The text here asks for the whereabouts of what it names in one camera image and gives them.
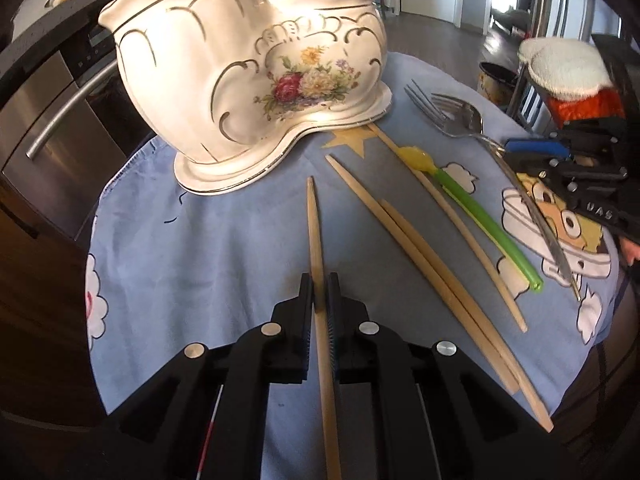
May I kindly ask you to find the blue cartoon print tablecloth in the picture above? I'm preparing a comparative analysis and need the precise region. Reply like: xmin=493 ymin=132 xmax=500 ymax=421
xmin=85 ymin=50 xmax=626 ymax=456

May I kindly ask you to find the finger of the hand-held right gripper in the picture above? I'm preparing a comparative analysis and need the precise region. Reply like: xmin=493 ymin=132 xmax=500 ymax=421
xmin=503 ymin=137 xmax=574 ymax=160
xmin=502 ymin=153 xmax=629 ymax=179

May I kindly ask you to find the green and yellow silicone spoon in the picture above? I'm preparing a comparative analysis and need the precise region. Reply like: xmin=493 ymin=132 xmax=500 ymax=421
xmin=397 ymin=145 xmax=546 ymax=293

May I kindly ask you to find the black floral pot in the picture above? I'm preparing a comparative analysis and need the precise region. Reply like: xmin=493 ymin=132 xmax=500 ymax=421
xmin=479 ymin=61 xmax=521 ymax=106

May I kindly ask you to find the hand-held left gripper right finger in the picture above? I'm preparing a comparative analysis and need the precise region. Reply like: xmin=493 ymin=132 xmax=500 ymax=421
xmin=326 ymin=274 xmax=562 ymax=480

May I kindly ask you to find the metal spoon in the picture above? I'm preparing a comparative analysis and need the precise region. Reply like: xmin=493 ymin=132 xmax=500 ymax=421
xmin=431 ymin=93 xmax=583 ymax=303

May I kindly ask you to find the wooden chopstick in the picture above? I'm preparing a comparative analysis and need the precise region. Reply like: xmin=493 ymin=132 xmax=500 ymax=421
xmin=306 ymin=176 xmax=343 ymax=480
xmin=381 ymin=199 xmax=555 ymax=432
xmin=325 ymin=155 xmax=522 ymax=395
xmin=369 ymin=124 xmax=528 ymax=333

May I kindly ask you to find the white terry oven mitt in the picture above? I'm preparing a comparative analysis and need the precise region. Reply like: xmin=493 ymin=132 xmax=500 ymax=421
xmin=517 ymin=37 xmax=618 ymax=101

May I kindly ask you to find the orange cloth item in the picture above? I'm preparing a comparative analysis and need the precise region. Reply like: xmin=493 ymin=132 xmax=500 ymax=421
xmin=542 ymin=85 xmax=626 ymax=123

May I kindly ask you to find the metal fork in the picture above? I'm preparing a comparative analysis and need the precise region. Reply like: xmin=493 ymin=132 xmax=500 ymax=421
xmin=404 ymin=80 xmax=506 ymax=153

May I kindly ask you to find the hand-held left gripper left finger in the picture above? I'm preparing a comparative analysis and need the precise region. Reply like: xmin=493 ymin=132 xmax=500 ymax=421
xmin=101 ymin=274 xmax=317 ymax=480

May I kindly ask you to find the white floral porcelain utensil holder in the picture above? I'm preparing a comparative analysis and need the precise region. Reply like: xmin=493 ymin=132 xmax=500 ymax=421
xmin=98 ymin=0 xmax=393 ymax=196

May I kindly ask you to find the stainless steel built-in oven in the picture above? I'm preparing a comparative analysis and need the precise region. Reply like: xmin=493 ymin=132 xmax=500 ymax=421
xmin=0 ymin=22 xmax=157 ymax=241

